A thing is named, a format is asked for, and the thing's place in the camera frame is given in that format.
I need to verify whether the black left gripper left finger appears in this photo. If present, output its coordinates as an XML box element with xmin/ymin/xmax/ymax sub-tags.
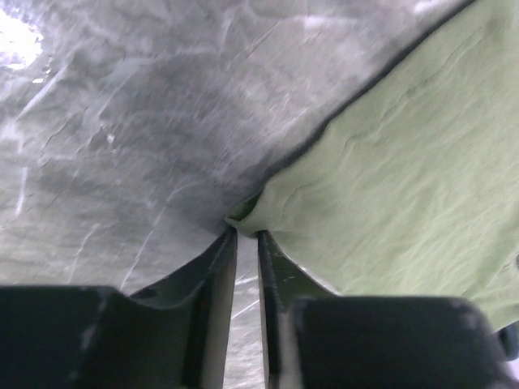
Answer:
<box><xmin>1</xmin><ymin>229</ymin><xmax>238</xmax><ymax>388</ymax></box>

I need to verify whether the green graphic tank top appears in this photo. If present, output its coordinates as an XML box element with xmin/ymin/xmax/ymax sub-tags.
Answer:
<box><xmin>227</xmin><ymin>1</ymin><xmax>518</xmax><ymax>329</ymax></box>

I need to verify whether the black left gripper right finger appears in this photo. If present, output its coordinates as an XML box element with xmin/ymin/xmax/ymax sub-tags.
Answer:
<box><xmin>257</xmin><ymin>231</ymin><xmax>518</xmax><ymax>388</ymax></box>

